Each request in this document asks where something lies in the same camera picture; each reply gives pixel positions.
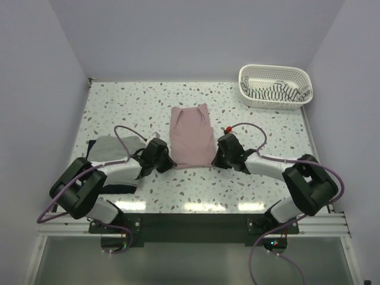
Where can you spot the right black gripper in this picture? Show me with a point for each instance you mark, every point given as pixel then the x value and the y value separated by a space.
pixel 217 161

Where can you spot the white plastic basket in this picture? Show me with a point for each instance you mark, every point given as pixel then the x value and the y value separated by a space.
pixel 265 76

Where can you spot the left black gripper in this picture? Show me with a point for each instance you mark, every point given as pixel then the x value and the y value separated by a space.
pixel 168 164

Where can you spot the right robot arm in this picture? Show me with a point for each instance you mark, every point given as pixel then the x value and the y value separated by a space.
pixel 309 185

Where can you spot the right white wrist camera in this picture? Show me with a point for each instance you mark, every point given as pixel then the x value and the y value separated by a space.
pixel 229 130

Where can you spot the pink tank top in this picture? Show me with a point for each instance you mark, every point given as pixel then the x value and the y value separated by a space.
pixel 191 137

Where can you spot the striped tank top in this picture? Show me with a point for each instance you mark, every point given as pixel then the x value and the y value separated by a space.
pixel 278 91

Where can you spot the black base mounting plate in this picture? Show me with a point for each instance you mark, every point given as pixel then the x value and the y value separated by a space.
pixel 137 229

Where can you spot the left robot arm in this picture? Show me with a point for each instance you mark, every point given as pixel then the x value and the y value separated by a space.
pixel 78 189

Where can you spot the navy folded tank top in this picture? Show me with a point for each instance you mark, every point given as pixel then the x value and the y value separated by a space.
pixel 112 189

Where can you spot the grey folded tank top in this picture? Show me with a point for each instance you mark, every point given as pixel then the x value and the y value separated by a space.
pixel 109 148

